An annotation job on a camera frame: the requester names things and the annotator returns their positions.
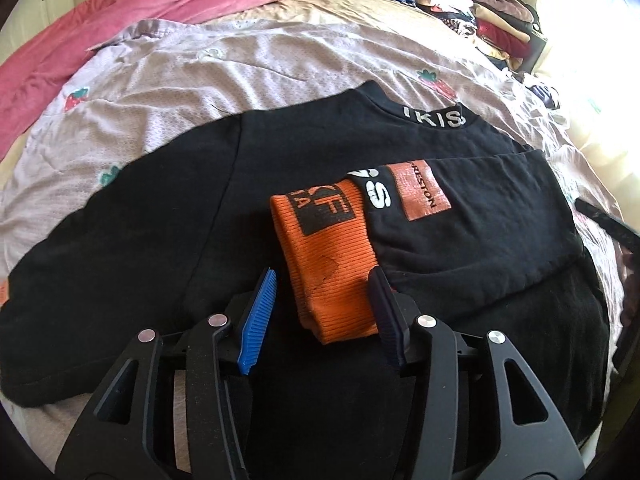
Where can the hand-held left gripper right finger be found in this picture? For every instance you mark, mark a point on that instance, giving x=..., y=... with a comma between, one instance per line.
x=385, y=310

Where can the pale pink strawberry print blanket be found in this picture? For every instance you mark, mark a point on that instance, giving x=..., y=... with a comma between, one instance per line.
x=250, y=75

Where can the pink fleece blanket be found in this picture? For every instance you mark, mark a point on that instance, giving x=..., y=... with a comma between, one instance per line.
x=100, y=25

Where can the beige bed sheet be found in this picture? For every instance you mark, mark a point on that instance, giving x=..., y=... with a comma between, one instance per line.
x=325, y=7

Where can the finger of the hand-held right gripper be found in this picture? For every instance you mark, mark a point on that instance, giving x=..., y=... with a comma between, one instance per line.
x=612, y=222

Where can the black sweatshirt with orange cuffs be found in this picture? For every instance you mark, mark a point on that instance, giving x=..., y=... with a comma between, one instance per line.
x=150, y=210

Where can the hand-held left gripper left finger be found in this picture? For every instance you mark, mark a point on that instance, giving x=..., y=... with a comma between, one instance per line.
x=257, y=310

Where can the pile of folded clothes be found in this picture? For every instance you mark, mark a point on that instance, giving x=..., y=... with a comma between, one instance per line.
x=480, y=15

